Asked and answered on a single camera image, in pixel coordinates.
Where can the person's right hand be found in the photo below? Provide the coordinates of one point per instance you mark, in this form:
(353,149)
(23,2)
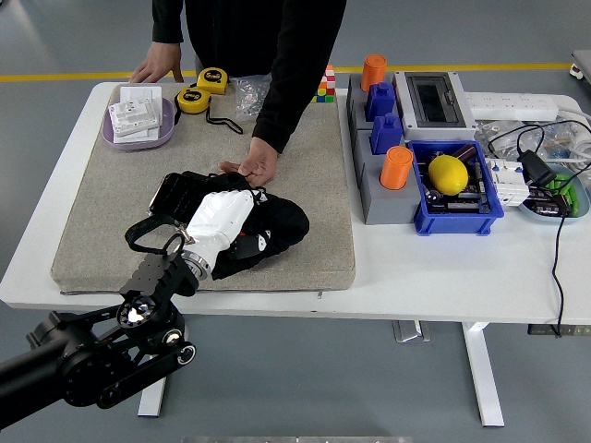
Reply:
(159,62)

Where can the person's left hand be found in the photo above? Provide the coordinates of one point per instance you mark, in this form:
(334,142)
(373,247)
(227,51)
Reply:
(258,161)

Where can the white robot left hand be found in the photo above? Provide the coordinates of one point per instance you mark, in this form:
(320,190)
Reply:
(219,217)

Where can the black rag with red patch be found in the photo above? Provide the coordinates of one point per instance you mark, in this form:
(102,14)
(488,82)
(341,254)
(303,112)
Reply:
(286,221)

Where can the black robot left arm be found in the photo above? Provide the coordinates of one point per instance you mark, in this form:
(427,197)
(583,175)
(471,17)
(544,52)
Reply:
(83,360)

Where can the person's left forearm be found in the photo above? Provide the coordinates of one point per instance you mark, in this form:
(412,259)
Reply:
(281,115)

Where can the person's right forearm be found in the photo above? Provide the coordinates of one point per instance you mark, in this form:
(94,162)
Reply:
(167,23)

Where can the table height control panel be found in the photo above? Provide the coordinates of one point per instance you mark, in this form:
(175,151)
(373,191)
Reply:
(554,330)

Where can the yellow tape measure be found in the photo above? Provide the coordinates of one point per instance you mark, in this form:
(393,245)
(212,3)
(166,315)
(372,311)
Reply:
(212,79)
(191,99)

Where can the clear bag of screws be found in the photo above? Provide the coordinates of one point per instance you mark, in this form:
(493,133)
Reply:
(244,99)

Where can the grey-brown mat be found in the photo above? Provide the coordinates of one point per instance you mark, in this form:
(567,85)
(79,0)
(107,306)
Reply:
(323,184)

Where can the purple plastic tray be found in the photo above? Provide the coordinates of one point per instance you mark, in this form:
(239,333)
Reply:
(161,136)

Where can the person's torso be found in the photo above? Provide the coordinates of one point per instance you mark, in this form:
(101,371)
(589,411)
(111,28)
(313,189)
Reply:
(231,37)

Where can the colourful puzzle cube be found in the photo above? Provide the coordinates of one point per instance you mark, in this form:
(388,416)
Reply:
(325,87)

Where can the grey peg base block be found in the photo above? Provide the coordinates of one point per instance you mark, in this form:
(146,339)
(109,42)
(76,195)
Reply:
(355,111)
(388,207)

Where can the blue block peg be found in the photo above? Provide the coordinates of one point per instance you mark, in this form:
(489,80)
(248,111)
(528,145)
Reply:
(381,101)
(387,136)

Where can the orange cylinder peg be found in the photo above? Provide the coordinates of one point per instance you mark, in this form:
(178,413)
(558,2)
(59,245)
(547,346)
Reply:
(396,168)
(373,71)

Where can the grey electrical distribution box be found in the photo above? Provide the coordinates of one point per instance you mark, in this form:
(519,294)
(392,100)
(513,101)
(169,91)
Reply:
(408,120)

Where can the small glass bulb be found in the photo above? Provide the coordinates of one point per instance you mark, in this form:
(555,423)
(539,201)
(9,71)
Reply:
(434,197)

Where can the yellow lemon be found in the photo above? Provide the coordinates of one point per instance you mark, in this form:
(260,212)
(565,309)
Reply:
(448,175)

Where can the blue plastic bin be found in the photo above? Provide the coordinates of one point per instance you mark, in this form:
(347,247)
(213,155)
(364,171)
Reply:
(452,223)

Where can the brown cylindrical capacitor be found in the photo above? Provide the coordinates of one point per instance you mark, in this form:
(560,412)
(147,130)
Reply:
(464,152)

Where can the black electronic module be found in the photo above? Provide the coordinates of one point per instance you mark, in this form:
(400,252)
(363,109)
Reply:
(461,205)

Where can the clear bag of small parts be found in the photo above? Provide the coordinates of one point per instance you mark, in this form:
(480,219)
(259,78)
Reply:
(501,134)

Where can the white circuit breaker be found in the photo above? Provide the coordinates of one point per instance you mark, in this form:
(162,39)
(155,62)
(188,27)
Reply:
(505,184)

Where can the white power strip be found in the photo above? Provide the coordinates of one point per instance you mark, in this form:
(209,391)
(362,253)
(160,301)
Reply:
(508,104)

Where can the black power adapter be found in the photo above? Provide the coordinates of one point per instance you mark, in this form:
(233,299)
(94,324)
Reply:
(538,168)

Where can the dark relay module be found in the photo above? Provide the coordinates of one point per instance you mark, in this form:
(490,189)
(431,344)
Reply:
(545,203)

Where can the light blue tray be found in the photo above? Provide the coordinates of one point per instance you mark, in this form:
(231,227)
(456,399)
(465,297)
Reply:
(549,219)

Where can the green terminal block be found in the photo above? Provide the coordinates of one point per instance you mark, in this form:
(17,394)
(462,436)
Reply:
(570,194)

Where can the white cart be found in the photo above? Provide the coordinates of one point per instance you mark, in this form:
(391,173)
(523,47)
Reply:
(582,67)

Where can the white wall socket plate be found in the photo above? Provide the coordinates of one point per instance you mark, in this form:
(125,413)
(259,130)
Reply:
(134,117)
(138,92)
(138,137)

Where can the metal bracket under table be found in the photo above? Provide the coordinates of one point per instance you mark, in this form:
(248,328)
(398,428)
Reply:
(411,332)

